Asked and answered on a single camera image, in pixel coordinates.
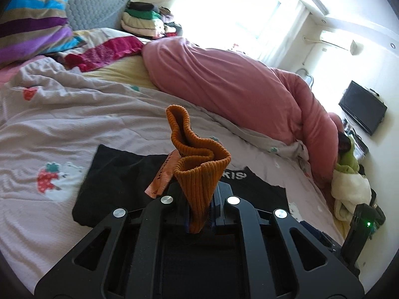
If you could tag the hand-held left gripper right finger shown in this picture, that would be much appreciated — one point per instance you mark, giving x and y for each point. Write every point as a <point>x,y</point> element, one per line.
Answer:
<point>252,224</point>

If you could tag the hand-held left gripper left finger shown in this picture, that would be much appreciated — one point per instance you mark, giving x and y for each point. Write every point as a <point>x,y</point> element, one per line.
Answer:
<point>146,224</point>

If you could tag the black garment with white print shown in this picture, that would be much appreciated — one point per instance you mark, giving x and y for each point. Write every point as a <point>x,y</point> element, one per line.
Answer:
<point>118,180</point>

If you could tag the orange knitted garment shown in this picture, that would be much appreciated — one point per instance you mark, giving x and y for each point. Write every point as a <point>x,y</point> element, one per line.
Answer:
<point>199,174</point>

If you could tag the stack of folded clothes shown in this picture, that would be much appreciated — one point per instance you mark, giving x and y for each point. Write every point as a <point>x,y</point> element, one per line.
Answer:
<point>143,21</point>

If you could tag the white fleece blanket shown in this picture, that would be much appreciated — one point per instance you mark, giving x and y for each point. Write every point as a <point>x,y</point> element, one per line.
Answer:
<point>349,190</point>

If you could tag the green cloth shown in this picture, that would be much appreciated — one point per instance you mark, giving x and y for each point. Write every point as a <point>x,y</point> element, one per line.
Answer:
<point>347,162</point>

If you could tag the strawberry print quilt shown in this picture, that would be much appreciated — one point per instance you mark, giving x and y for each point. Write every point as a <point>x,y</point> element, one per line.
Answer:
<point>93,118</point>

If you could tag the black flat television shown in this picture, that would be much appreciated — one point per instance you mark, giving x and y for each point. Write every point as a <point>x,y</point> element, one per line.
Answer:
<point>363,107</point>

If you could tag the pink duvet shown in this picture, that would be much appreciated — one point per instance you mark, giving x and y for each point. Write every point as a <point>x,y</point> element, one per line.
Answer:
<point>224,81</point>

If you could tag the pale yellow bedsheet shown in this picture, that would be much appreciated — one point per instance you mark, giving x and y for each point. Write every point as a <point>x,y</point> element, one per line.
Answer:
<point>127,71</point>

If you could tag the red patchwork blanket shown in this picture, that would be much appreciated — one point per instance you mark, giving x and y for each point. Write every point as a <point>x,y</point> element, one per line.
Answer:
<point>106,49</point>

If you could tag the white window curtain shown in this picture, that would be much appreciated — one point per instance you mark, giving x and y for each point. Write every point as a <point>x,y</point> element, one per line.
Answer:
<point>286,37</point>

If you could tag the white air conditioner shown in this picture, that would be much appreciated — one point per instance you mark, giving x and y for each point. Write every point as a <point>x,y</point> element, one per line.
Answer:
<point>338,39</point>

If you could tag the striped pillow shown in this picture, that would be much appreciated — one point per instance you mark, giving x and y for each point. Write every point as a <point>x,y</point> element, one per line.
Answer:
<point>34,28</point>

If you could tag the grey quilted headboard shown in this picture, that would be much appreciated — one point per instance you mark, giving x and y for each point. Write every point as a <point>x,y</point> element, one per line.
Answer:
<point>90,3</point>

